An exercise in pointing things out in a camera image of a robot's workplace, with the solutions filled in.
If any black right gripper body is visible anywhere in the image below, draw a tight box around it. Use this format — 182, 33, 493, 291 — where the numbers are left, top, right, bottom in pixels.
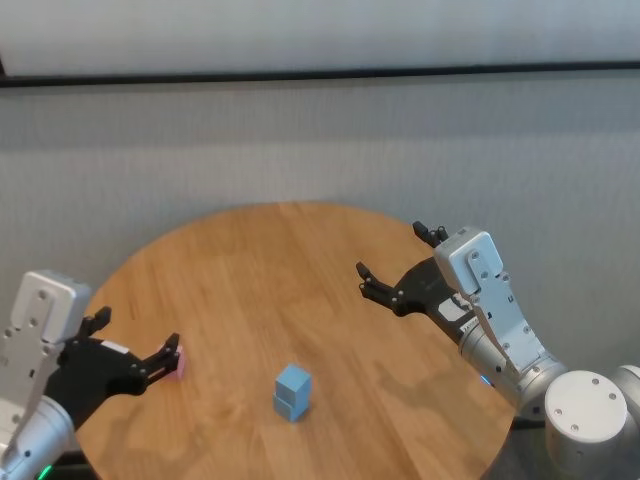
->
391, 257, 477, 346

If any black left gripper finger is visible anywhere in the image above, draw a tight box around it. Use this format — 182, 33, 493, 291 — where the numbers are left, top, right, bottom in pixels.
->
132, 332, 182, 390
79, 305, 113, 343

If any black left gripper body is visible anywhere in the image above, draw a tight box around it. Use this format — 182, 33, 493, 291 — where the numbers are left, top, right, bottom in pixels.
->
44, 335, 145, 431

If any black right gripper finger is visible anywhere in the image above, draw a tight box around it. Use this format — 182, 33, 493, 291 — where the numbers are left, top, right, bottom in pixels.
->
355, 260, 402, 315
411, 220, 449, 249

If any pink building block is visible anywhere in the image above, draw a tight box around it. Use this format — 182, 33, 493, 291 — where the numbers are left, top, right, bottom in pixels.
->
158, 344, 188, 381

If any blue building block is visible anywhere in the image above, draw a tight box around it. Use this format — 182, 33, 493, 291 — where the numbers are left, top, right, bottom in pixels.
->
274, 363, 314, 408
272, 392, 310, 424

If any black wall rail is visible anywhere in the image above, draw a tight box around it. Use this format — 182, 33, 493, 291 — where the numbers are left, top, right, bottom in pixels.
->
0, 59, 640, 90

